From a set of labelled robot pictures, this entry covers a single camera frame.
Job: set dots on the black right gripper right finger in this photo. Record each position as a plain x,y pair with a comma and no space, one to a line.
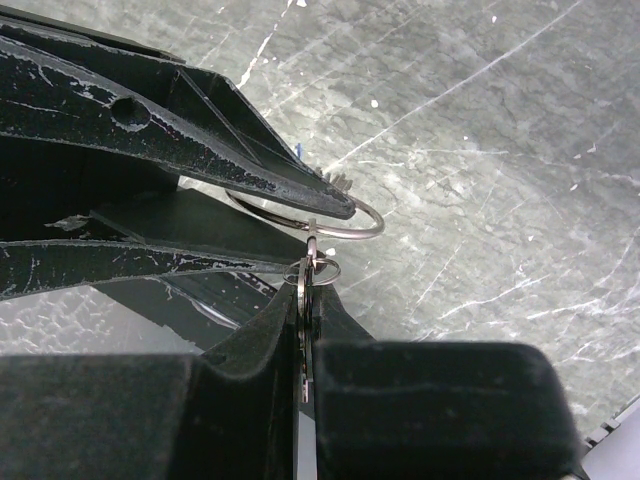
435,409

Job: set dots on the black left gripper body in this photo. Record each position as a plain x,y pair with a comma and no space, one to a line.
60,180

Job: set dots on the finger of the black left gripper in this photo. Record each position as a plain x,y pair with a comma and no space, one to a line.
212,133
176,234

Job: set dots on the bunch of silver keys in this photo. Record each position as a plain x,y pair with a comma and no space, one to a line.
302,274

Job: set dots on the aluminium frame rail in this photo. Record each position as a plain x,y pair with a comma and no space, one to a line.
613,447

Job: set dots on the large silver keyring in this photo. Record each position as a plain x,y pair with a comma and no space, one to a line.
367,223

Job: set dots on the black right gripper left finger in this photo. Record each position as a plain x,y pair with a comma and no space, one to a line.
229,413

